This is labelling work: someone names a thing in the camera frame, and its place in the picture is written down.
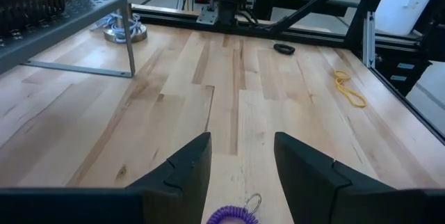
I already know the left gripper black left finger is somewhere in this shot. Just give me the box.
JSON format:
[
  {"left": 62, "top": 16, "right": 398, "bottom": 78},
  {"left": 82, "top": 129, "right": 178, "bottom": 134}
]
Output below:
[{"left": 0, "top": 132, "right": 212, "bottom": 224}]

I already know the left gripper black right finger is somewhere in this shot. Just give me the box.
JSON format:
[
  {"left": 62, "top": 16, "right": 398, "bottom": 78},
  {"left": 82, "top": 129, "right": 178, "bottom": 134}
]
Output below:
[{"left": 274, "top": 132, "right": 445, "bottom": 224}]

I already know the purple coil keychain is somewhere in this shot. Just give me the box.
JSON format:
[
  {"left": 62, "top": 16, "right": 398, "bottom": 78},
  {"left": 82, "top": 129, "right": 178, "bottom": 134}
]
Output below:
[{"left": 206, "top": 193, "right": 263, "bottom": 224}]

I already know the black slotted plastic basket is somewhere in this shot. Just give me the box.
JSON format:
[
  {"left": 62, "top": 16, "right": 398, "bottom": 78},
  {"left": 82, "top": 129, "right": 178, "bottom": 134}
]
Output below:
[{"left": 0, "top": 0, "right": 67, "bottom": 39}]

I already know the yellow rubber band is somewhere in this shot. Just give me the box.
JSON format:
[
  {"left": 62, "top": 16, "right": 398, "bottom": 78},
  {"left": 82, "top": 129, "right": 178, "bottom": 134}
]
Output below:
[{"left": 333, "top": 70, "right": 368, "bottom": 109}]

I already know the grey perforated metal shelf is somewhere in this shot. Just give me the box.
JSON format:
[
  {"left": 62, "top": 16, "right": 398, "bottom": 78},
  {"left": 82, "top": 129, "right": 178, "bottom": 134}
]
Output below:
[{"left": 0, "top": 0, "right": 137, "bottom": 79}]

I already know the black hair tie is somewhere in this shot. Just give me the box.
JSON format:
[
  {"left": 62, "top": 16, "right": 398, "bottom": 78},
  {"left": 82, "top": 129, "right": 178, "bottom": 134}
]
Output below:
[{"left": 273, "top": 42, "right": 296, "bottom": 56}]

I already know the white lamp cable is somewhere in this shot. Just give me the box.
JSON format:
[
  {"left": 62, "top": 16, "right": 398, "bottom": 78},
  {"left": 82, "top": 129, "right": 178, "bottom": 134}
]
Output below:
[{"left": 90, "top": 11, "right": 143, "bottom": 44}]

